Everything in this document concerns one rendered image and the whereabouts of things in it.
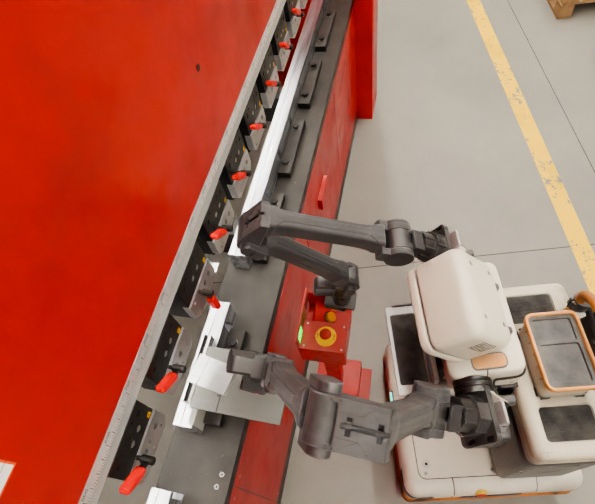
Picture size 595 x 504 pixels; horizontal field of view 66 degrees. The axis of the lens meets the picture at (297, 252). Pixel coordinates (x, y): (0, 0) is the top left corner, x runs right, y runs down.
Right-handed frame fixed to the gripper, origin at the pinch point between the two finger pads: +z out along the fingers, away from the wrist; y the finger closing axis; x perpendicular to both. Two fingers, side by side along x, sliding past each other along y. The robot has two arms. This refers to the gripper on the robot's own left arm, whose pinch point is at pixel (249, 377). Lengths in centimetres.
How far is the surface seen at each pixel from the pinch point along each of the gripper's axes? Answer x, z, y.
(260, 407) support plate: 5.2, 0.8, 6.6
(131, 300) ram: -34.5, -34.0, 0.0
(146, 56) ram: -47, -57, -39
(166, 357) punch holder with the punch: -23.7, -15.1, 4.5
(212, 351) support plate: -10.7, 9.9, -6.4
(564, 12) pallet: 167, 25, -328
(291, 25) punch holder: -21, -10, -129
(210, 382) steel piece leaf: -8.8, 8.4, 2.6
